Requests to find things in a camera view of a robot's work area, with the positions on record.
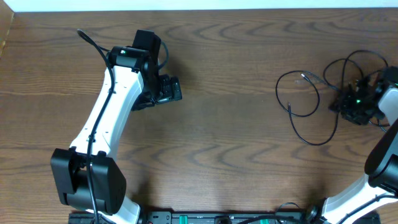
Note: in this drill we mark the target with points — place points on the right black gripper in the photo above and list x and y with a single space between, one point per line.
345 99

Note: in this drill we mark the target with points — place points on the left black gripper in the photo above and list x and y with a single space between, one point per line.
170 90

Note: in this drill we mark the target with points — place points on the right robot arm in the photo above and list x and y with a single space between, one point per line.
378 186

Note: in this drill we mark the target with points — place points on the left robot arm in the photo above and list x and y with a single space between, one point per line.
86 174

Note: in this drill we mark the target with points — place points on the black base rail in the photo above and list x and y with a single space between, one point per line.
167 217

